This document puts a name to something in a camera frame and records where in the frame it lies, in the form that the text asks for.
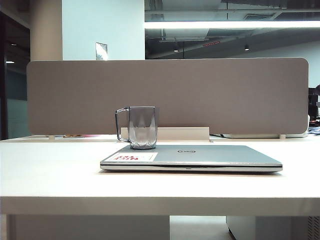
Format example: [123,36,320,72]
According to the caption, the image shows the white red laptop sticker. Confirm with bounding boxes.
[107,151,158,163]

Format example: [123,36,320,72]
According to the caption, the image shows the beige fabric desk divider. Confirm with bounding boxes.
[26,57,310,136]

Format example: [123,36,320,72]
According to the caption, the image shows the transparent grey water cup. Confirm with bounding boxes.
[114,105,160,150]

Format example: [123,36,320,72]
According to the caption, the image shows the long white ceiling light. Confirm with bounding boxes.
[143,20,320,30]

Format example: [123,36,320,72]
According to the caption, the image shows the silver Dell laptop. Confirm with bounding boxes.
[99,144,284,174]

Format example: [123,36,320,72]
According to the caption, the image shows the red illuminated ceiling sign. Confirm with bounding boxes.
[202,40,222,48]

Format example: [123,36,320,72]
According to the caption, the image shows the white under-desk cabinet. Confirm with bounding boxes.
[226,215,320,240]

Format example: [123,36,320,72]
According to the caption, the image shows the dark glass door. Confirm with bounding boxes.
[0,11,31,141]

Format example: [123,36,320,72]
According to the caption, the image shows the white wall notice paper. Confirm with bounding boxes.
[95,41,109,61]

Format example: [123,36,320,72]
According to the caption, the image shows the white desk modesty panel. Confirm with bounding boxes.
[9,214,171,240]

